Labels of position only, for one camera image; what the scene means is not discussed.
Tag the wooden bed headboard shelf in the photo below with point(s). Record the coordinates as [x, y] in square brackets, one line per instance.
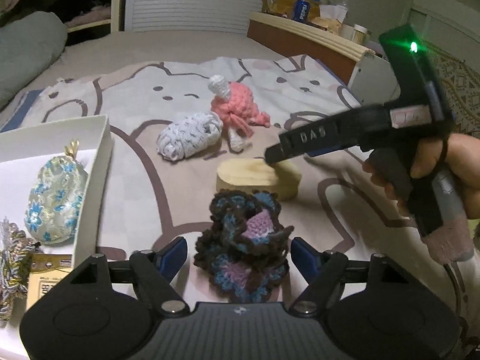
[290, 38]

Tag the small white jar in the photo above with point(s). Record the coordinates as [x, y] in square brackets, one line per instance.
[360, 35]

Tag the cartoon cat print blanket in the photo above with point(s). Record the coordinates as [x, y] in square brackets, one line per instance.
[148, 200]

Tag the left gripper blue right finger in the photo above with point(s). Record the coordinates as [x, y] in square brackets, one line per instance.
[305, 258]

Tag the small yellow card box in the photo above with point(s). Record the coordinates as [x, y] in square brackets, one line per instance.
[45, 272]

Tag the white side cabinet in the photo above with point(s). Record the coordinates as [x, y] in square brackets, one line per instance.
[373, 81]

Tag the pink crochet octopus toy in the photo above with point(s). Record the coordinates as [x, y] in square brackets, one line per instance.
[235, 105]

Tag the dark purple blue crochet piece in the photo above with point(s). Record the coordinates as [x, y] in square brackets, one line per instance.
[244, 252]

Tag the white tissue pack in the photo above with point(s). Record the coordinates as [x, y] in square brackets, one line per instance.
[328, 12]

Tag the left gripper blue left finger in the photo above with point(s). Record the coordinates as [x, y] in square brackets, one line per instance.
[171, 258]

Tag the yellow snack box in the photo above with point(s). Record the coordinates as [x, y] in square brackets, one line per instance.
[286, 7]

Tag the clear plastic water bottle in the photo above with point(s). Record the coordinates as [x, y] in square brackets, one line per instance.
[342, 10]

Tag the person right hand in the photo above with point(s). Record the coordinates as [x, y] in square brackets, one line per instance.
[462, 158]

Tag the floral brocade drawstring pouch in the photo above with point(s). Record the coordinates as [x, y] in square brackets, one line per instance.
[56, 198]

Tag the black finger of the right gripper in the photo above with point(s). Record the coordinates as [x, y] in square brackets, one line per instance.
[315, 138]

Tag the grey quilted duvet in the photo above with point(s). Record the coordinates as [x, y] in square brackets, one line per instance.
[28, 47]

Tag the white shallow cardboard box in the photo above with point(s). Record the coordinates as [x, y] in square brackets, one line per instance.
[26, 149]

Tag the cream open wardrobe shelf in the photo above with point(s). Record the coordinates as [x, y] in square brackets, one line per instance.
[86, 0]

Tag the white grey yarn ball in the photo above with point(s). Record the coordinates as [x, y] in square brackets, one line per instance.
[189, 136]

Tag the oval wooden box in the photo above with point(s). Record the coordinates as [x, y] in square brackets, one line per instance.
[254, 174]

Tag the blue pepsi can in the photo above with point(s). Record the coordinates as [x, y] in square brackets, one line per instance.
[300, 11]

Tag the patterned beige cushion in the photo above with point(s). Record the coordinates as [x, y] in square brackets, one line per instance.
[462, 89]

